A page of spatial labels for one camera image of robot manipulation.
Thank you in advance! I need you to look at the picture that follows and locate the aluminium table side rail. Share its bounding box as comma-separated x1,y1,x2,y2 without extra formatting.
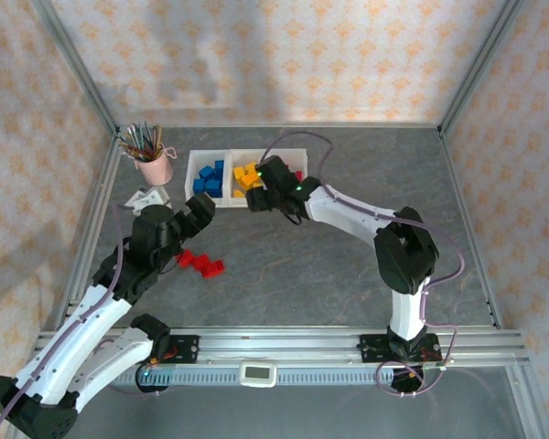
54,130,124,330
437,130,504,330

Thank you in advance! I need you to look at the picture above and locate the aluminium frame post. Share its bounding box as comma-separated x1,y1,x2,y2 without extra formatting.
29,0,123,138
436,0,527,138

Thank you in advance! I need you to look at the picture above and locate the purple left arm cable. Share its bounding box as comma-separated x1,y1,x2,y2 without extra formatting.
0,203,136,439

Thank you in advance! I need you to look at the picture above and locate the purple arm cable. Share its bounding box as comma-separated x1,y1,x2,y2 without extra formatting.
0,203,136,439
263,130,467,367

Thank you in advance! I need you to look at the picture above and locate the white printed booklet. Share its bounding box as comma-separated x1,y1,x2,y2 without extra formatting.
124,186,151,212

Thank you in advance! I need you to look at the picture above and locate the white digital timer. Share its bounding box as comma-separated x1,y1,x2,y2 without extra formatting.
237,362,278,389

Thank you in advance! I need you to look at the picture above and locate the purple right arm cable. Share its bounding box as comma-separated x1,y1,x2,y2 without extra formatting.
263,130,467,367

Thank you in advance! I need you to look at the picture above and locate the pink cup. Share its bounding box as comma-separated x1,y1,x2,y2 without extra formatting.
134,145,178,187

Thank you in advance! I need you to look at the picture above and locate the grey slotted cable duct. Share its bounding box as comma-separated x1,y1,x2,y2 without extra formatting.
113,367,425,386

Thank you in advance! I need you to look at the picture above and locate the white plastic bin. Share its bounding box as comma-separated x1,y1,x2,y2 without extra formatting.
264,148,310,193
185,149,234,209
228,149,271,209

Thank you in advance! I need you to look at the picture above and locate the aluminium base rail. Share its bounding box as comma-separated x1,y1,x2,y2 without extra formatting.
27,327,531,367

